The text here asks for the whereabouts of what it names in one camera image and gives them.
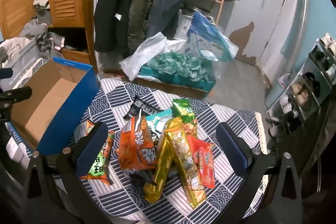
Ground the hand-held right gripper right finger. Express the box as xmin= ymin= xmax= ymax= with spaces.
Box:
xmin=216 ymin=122 xmax=305 ymax=224

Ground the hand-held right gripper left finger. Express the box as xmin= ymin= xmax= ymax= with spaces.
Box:
xmin=21 ymin=121 xmax=113 ymax=224

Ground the orange and green snack packet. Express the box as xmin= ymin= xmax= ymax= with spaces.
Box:
xmin=80 ymin=120 xmax=114 ymax=185

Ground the red-orange chips packet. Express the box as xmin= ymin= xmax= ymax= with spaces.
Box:
xmin=188 ymin=135 xmax=216 ymax=189

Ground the large orange snack packet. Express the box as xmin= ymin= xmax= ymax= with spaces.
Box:
xmin=115 ymin=115 xmax=158 ymax=182

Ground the long yellow nut packet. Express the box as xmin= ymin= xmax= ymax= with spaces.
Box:
xmin=171 ymin=132 xmax=206 ymax=209

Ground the blue cardboard box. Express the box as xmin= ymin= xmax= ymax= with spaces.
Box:
xmin=5 ymin=57 xmax=100 ymax=155

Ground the grey printed bag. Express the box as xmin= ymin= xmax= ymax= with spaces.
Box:
xmin=0 ymin=39 xmax=44 ymax=90

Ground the blue patterned tablecloth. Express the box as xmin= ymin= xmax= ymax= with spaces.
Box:
xmin=5 ymin=74 xmax=269 ymax=224

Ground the pile of grey clothes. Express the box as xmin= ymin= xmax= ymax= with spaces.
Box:
xmin=20 ymin=0 xmax=66 ymax=52

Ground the black snack packet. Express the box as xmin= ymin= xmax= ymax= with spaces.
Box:
xmin=123 ymin=95 xmax=164 ymax=121

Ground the gold foil snack packet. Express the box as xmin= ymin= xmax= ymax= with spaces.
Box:
xmin=143 ymin=119 xmax=181 ymax=203

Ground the shoe rack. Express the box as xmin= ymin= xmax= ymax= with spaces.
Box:
xmin=265 ymin=36 xmax=336 ymax=136

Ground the teal and white snack packet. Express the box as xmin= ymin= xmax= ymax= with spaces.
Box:
xmin=146 ymin=109 xmax=174 ymax=140

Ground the dark cloth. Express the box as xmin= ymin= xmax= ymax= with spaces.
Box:
xmin=297 ymin=98 xmax=336 ymax=188

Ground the group of assorted shoes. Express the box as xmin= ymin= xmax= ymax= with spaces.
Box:
xmin=268 ymin=33 xmax=336 ymax=135

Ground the white slipper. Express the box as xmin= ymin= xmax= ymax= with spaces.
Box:
xmin=278 ymin=73 xmax=293 ymax=88

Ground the teal box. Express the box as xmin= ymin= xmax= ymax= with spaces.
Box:
xmin=136 ymin=67 xmax=217 ymax=98

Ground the white plastic bag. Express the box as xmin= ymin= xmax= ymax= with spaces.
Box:
xmin=119 ymin=32 xmax=189 ymax=81

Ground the blue plastic bag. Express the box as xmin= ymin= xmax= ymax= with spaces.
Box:
xmin=185 ymin=11 xmax=239 ymax=62

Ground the white bucket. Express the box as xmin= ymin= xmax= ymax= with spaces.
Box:
xmin=175 ymin=5 xmax=208 ymax=41

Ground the white door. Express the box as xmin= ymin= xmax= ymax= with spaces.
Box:
xmin=256 ymin=0 xmax=310 ymax=75

